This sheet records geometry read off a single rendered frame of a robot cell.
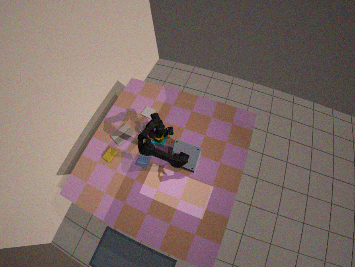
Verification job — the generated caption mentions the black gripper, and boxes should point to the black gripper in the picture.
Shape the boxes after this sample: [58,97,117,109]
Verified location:
[149,127,174,138]

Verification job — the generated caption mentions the grey square pad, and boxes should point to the grey square pad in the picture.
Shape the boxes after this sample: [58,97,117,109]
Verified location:
[141,106,155,118]

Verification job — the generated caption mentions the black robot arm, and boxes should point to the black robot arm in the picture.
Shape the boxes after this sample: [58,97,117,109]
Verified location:
[137,112,189,168]

